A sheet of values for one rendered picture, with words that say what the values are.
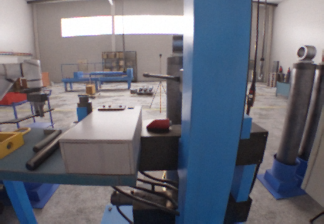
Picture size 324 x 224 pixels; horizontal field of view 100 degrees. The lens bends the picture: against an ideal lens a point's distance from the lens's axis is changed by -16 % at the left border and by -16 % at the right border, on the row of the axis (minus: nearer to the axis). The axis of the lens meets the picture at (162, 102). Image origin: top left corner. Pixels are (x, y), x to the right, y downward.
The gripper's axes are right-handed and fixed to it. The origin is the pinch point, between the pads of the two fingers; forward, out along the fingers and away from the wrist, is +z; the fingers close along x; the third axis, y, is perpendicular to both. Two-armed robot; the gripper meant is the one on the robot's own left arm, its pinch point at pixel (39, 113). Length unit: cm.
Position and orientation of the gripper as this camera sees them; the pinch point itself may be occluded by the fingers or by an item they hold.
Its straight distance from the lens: 121.9
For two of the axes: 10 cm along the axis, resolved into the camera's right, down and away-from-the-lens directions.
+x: -9.8, -0.5, 1.9
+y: 2.0, -2.3, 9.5
